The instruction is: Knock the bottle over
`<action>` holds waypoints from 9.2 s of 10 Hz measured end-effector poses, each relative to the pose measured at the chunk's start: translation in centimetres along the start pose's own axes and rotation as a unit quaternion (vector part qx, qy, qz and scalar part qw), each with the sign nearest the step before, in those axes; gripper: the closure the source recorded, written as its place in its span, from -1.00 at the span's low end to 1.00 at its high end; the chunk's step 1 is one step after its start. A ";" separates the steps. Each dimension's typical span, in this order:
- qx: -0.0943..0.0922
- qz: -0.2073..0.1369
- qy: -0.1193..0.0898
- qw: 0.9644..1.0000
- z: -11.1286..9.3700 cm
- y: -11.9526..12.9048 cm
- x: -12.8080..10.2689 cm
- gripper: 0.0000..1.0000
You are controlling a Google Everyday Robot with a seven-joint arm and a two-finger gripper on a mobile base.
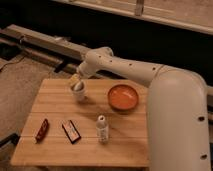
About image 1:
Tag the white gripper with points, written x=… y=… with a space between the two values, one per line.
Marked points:
x=83 y=71

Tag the clear plastic bottle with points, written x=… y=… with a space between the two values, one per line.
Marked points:
x=102 y=129

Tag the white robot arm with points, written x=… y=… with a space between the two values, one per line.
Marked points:
x=177 y=115

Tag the white cup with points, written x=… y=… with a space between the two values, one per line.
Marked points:
x=78 y=91

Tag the black and red box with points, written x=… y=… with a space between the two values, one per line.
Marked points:
x=71 y=131

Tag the orange bowl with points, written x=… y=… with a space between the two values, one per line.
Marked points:
x=122 y=97

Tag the red snack bar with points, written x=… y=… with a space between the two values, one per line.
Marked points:
x=42 y=131

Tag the wooden table board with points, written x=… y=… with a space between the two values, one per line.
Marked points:
x=127 y=145

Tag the metal floor rail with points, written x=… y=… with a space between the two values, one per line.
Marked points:
x=24 y=36

